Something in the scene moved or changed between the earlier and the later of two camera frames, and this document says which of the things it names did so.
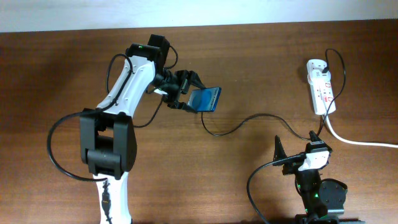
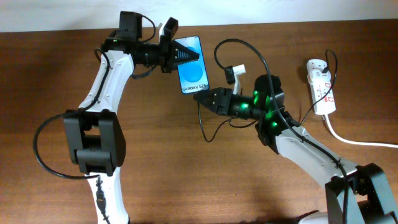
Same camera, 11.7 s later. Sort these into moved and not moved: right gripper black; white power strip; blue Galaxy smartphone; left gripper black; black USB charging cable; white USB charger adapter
Moved: blue Galaxy smartphone; right gripper black; left gripper black; black USB charging cable
Not moved: white power strip; white USB charger adapter
